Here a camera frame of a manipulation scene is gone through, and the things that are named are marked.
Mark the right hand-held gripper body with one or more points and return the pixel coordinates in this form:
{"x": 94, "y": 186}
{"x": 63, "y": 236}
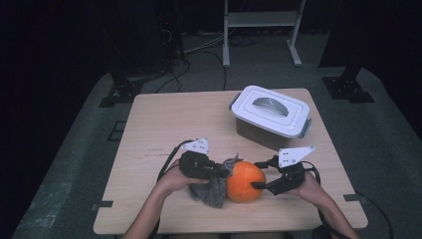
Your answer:
{"x": 292, "y": 179}

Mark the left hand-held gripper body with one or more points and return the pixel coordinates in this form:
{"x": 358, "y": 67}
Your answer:
{"x": 195, "y": 164}

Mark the orange plush toy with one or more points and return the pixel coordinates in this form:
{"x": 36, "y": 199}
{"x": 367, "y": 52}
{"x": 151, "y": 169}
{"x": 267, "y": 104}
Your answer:
{"x": 244, "y": 182}

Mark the grey fluffy towel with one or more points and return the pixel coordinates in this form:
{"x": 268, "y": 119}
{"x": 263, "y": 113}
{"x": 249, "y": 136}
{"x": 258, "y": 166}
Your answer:
{"x": 212, "y": 195}

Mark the translucent grey storage box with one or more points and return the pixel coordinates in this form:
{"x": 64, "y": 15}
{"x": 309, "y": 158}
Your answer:
{"x": 262, "y": 136}

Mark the person's right hand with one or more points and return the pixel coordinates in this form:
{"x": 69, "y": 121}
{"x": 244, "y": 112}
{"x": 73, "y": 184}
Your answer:
{"x": 312, "y": 191}

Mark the person's left hand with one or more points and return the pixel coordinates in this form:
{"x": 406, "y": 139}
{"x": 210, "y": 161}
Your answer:
{"x": 174, "y": 182}

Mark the black floor stand base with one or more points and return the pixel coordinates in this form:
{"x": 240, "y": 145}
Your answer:
{"x": 345, "y": 88}
{"x": 124, "y": 89}

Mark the white metal stand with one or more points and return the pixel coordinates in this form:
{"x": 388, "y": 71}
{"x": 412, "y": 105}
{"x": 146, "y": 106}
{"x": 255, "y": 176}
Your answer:
{"x": 262, "y": 19}

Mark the black table bracket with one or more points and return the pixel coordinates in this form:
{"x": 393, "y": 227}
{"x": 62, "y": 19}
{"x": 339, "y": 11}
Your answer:
{"x": 103, "y": 204}
{"x": 355, "y": 198}

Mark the black square floor frame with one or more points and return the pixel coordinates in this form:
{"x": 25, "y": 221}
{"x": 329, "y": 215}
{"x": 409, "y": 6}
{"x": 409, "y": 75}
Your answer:
{"x": 108, "y": 136}

